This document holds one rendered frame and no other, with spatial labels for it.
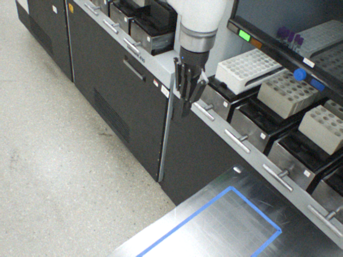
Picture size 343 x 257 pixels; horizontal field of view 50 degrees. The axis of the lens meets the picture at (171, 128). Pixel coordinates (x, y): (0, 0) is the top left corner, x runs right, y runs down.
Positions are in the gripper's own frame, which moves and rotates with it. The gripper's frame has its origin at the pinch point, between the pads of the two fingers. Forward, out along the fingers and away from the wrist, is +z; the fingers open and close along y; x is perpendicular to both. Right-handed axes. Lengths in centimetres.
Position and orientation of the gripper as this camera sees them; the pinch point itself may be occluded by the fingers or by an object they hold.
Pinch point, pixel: (185, 106)
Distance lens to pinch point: 105.2
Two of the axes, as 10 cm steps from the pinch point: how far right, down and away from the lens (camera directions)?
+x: -7.9, 3.6, -4.9
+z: -1.1, 7.1, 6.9
